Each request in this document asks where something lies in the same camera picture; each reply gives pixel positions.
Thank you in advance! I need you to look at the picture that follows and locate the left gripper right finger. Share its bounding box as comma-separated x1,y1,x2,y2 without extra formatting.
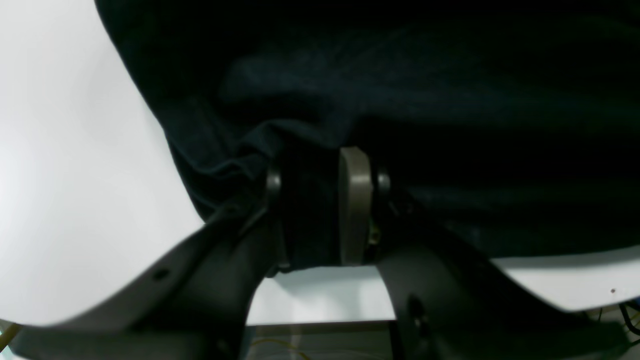
339,146,631,360

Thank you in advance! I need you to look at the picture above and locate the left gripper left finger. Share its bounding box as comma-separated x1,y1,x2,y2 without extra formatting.
9,165,288,360

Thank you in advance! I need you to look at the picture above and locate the plain black T-shirt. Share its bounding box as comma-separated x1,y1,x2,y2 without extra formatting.
94,0,639,269

